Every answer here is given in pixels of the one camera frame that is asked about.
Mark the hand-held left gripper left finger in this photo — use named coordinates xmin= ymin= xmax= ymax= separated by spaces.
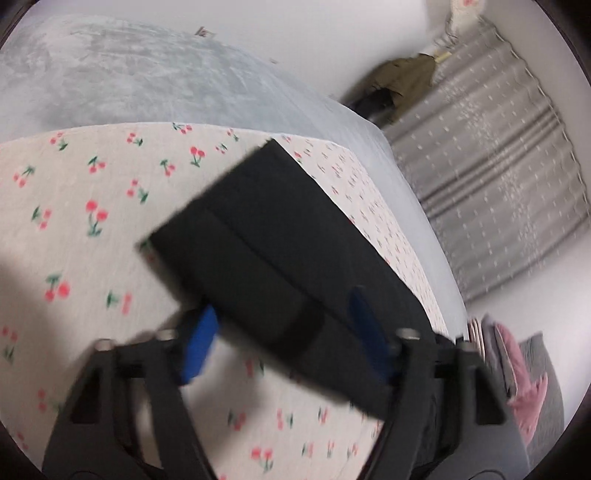
xmin=42 ymin=304 xmax=219 ymax=480

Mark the olive green hanging jacket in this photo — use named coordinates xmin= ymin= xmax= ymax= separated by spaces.
xmin=341 ymin=53 xmax=437 ymax=123

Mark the light blue plush blanket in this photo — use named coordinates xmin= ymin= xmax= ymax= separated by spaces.
xmin=0 ymin=15 xmax=467 ymax=337

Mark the grey patterned curtain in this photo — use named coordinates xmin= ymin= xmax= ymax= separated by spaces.
xmin=385 ymin=16 xmax=591 ymax=303

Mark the black garment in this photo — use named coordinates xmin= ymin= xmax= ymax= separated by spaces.
xmin=147 ymin=138 xmax=439 ymax=418

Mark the pink cloth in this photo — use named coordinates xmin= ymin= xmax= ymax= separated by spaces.
xmin=482 ymin=316 xmax=550 ymax=446

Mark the cherry print bed sheet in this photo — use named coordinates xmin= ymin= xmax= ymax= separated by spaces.
xmin=0 ymin=122 xmax=448 ymax=480

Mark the grey quilted cloth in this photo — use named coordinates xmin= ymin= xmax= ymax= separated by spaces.
xmin=517 ymin=335 xmax=566 ymax=455

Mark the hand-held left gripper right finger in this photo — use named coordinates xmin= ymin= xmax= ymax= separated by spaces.
xmin=347 ymin=285 xmax=531 ymax=480

